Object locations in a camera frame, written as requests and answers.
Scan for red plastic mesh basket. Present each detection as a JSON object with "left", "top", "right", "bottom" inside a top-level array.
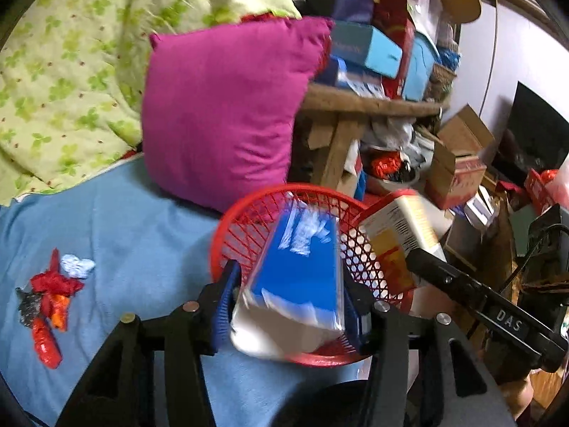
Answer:
[{"left": 209, "top": 182, "right": 419, "bottom": 368}]

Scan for black cable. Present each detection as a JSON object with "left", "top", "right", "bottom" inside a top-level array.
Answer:
[{"left": 507, "top": 225, "right": 569, "bottom": 285}]

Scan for open cardboard box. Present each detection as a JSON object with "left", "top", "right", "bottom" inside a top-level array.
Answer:
[{"left": 424, "top": 104, "right": 496, "bottom": 210}]

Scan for red packet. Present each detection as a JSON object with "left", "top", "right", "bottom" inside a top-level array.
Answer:
[{"left": 525, "top": 169, "right": 561, "bottom": 214}]

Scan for small white box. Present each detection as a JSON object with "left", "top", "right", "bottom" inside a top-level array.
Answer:
[{"left": 464, "top": 187, "right": 499, "bottom": 227}]

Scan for cream yellow carton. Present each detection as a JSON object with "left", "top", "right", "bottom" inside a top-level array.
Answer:
[{"left": 356, "top": 189, "right": 450, "bottom": 290}]

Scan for blue white packet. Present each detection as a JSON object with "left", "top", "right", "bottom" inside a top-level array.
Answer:
[{"left": 320, "top": 56, "right": 387, "bottom": 99}]

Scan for red crumpled wrapper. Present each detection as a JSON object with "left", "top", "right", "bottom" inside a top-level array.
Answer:
[{"left": 371, "top": 151, "right": 403, "bottom": 176}]

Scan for blue white tissue pack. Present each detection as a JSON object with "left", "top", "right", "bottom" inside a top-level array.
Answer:
[{"left": 230, "top": 193, "right": 348, "bottom": 361}]

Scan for teal cardboard box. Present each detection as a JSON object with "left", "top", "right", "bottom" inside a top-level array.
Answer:
[{"left": 329, "top": 22, "right": 403, "bottom": 78}]

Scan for wooden stool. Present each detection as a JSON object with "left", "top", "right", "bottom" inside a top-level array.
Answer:
[{"left": 296, "top": 82, "right": 450, "bottom": 196}]

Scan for orange bag with red mesh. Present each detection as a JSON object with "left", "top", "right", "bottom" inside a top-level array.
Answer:
[{"left": 30, "top": 248, "right": 85, "bottom": 332}]

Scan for black screen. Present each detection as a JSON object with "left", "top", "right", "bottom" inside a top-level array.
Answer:
[{"left": 493, "top": 81, "right": 569, "bottom": 183}]

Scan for metal bowl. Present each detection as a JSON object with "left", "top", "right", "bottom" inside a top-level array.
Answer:
[{"left": 362, "top": 147, "right": 421, "bottom": 196}]

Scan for wicker basket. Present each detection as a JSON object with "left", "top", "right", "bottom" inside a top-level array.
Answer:
[{"left": 427, "top": 62, "right": 458, "bottom": 103}]

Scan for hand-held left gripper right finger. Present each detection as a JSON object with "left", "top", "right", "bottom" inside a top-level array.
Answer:
[{"left": 342, "top": 276, "right": 519, "bottom": 427}]

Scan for silver blue foil wrapper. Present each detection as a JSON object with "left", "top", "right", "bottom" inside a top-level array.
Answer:
[{"left": 60, "top": 254, "right": 96, "bottom": 281}]

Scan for red cardboard box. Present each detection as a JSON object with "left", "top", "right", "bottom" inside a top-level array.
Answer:
[{"left": 371, "top": 0, "right": 416, "bottom": 99}]

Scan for shiny red wrapper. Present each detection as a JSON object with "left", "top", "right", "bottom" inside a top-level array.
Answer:
[{"left": 31, "top": 316, "right": 63, "bottom": 370}]

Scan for magenta pillow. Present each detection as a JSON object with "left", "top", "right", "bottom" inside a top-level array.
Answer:
[{"left": 142, "top": 15, "right": 334, "bottom": 212}]

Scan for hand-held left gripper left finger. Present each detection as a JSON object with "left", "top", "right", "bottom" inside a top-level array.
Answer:
[{"left": 55, "top": 260, "right": 243, "bottom": 427}]

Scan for green floral quilt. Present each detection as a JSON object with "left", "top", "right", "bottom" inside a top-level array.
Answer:
[{"left": 0, "top": 0, "right": 303, "bottom": 207}]

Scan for light blue box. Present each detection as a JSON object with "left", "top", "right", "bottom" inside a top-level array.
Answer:
[{"left": 402, "top": 33, "right": 441, "bottom": 101}]

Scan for grey white plastic bag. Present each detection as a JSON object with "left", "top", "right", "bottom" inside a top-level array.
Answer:
[{"left": 369, "top": 118, "right": 438, "bottom": 165}]

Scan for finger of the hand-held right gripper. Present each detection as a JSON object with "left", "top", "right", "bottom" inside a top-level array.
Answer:
[{"left": 406, "top": 249, "right": 490, "bottom": 316}]

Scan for black grey crinkled wrapper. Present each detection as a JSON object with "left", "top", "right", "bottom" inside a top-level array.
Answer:
[{"left": 15, "top": 287, "right": 45, "bottom": 327}]

